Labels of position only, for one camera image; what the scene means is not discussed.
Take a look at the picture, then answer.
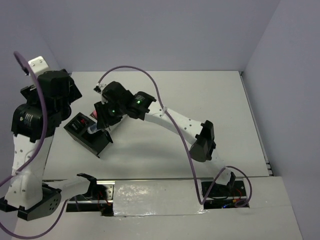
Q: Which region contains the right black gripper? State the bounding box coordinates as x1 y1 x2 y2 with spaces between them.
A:
94 98 126 129

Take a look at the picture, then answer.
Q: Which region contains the blue capped pen pack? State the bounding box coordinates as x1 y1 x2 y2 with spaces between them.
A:
87 123 99 135

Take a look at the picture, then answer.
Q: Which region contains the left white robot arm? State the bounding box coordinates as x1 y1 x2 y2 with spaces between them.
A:
0 70 98 221

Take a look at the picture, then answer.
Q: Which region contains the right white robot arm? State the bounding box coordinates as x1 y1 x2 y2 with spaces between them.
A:
93 81 235 196

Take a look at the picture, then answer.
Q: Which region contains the white mesh organizer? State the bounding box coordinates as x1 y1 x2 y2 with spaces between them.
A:
89 112 120 133

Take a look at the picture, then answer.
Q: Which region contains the black mesh organizer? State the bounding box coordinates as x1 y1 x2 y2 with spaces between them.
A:
64 112 113 158

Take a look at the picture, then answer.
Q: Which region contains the silver foil cover plate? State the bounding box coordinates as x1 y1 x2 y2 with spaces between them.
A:
113 180 205 217

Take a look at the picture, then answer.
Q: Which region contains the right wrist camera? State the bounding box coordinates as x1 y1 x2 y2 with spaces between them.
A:
93 83 106 94

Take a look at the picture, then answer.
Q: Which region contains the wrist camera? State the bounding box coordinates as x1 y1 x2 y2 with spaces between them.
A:
22 56 51 77
93 83 106 94

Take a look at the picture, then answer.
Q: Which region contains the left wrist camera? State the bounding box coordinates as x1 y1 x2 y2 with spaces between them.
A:
22 56 51 77

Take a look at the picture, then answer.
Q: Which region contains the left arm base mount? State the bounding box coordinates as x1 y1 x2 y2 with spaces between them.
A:
66 173 115 217

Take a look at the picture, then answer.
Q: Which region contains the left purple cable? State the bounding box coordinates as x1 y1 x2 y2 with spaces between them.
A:
0 51 68 238

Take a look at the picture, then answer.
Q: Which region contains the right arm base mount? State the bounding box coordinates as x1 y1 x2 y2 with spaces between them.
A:
203 180 249 210

